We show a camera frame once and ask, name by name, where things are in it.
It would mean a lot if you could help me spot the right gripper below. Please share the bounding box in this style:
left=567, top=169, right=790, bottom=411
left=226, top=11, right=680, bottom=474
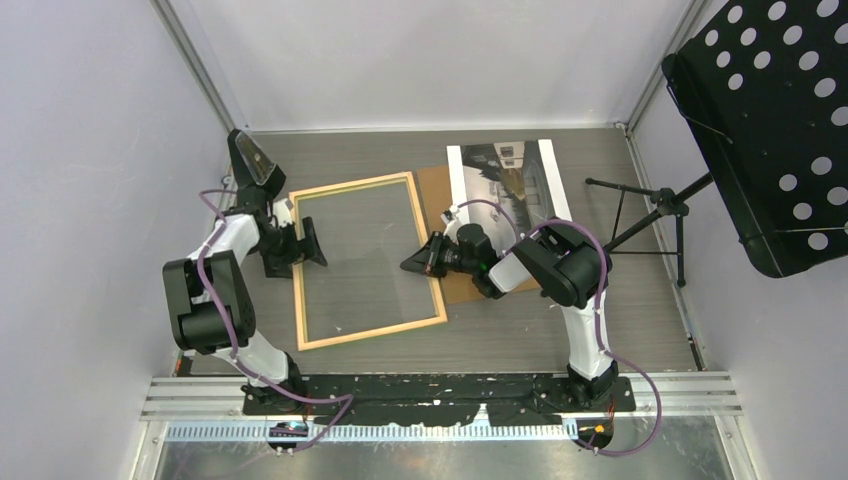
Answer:
left=401, top=232, right=478, bottom=280

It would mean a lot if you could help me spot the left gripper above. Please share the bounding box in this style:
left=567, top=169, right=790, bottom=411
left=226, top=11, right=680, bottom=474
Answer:
left=253, top=217, right=326, bottom=279

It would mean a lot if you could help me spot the wooden picture frame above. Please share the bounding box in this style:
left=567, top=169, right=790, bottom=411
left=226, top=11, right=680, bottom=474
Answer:
left=288, top=171, right=448, bottom=352

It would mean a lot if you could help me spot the photo with white borders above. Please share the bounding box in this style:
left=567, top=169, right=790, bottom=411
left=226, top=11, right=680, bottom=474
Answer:
left=447, top=139, right=572, bottom=253

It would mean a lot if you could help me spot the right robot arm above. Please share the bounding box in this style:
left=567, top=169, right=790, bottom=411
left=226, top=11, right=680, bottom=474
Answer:
left=400, top=217, right=618, bottom=411

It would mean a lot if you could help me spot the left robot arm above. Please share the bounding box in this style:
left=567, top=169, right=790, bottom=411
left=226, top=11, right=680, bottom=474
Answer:
left=162, top=207, right=327, bottom=414

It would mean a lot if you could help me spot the brown backing board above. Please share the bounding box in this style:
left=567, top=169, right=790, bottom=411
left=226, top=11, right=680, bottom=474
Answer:
left=416, top=166, right=506, bottom=305

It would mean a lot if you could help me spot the black wedge object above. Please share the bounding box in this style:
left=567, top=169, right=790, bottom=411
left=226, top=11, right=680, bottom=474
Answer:
left=227, top=129, right=286, bottom=201

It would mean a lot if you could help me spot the black music stand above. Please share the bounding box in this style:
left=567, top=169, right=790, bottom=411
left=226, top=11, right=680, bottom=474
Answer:
left=540, top=0, right=848, bottom=299

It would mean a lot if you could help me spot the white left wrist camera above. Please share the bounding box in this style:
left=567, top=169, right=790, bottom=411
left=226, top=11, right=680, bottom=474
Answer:
left=272, top=198, right=296, bottom=228

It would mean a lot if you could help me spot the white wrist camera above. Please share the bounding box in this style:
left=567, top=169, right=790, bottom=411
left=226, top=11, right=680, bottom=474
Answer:
left=272, top=198, right=296, bottom=228
left=440, top=205, right=464, bottom=242

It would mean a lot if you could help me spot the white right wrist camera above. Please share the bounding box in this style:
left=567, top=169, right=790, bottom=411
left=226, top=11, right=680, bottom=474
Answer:
left=440, top=205, right=464, bottom=242

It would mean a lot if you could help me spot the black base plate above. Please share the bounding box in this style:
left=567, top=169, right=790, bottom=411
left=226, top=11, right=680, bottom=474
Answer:
left=241, top=373, right=636, bottom=427

